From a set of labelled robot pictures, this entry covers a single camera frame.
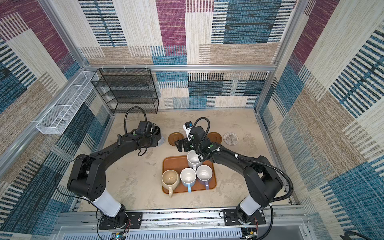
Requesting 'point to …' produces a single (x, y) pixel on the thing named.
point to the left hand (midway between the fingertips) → (155, 138)
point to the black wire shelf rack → (127, 90)
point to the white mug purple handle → (204, 174)
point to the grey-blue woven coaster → (161, 142)
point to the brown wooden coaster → (174, 137)
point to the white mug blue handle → (188, 177)
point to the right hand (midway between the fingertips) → (182, 142)
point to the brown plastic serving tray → (179, 162)
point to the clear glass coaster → (230, 138)
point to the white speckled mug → (194, 159)
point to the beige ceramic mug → (170, 178)
